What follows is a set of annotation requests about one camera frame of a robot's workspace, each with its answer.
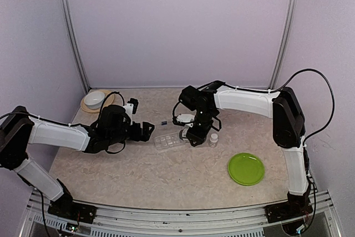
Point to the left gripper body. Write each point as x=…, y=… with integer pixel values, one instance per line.
x=136, y=135

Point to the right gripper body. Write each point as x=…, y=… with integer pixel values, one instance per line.
x=203, y=129

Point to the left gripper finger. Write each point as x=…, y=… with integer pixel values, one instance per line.
x=148, y=127
x=145, y=135

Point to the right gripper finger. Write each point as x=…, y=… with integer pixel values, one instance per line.
x=196, y=140
x=190, y=133

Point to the clear plastic pill organizer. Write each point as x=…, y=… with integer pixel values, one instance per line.
x=166, y=135

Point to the orange label pill bottle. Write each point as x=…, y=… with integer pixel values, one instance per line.
x=184, y=134

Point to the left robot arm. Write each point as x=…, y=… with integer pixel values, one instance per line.
x=113, y=125

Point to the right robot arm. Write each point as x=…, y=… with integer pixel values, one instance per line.
x=280, y=105

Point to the small white pill bottle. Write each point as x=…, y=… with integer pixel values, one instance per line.
x=213, y=140

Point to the white bowl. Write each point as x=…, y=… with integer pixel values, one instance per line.
x=94, y=99

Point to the green plate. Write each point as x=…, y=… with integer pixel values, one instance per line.
x=246, y=169

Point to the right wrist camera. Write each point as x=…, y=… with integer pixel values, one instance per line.
x=184, y=120

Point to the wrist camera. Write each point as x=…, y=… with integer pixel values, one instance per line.
x=184, y=120
x=131, y=108

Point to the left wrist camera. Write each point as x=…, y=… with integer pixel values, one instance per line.
x=131, y=108

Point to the front aluminium rail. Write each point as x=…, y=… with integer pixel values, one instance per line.
x=240, y=221

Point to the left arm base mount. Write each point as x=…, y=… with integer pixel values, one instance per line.
x=66, y=208

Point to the right aluminium frame post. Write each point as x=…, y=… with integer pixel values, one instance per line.
x=283, y=43

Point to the aluminium frame post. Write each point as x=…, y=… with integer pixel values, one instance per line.
x=283, y=43
x=74, y=46

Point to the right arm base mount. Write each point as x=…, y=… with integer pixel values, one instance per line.
x=295, y=206

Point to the left aluminium frame post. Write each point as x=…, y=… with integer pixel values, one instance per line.
x=74, y=46

